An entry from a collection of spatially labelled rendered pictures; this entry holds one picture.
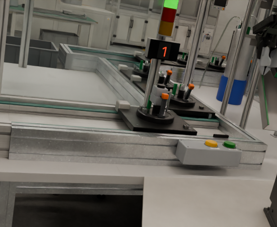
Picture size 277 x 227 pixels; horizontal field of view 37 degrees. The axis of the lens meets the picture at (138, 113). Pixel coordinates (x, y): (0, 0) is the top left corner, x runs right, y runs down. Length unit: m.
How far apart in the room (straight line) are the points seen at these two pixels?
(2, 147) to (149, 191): 0.45
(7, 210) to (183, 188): 0.52
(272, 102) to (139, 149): 0.64
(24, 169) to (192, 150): 0.52
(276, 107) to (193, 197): 0.64
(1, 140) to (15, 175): 0.12
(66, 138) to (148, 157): 0.28
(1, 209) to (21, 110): 0.39
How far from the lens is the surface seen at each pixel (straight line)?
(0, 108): 1.49
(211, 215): 1.17
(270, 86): 1.76
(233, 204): 1.26
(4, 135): 1.25
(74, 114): 1.52
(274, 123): 1.68
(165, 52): 1.56
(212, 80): 2.94
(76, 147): 1.28
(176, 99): 1.77
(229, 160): 1.41
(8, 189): 1.24
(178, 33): 11.06
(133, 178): 1.28
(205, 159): 1.36
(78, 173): 1.23
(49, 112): 1.51
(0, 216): 1.28
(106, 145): 1.29
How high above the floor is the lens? 1.40
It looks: 16 degrees down
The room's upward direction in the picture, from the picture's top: 11 degrees clockwise
